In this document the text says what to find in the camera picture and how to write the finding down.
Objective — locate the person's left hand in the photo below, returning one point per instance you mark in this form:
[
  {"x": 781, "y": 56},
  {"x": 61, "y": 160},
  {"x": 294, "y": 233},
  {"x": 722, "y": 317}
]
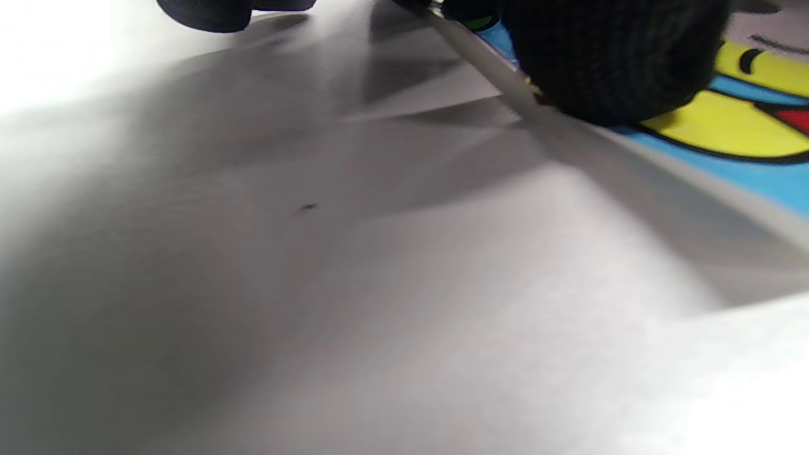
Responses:
[{"x": 613, "y": 57}]

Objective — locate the white-backed blue cartoon poster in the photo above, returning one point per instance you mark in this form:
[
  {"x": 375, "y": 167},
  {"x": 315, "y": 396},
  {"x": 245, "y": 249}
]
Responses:
[{"x": 727, "y": 120}]

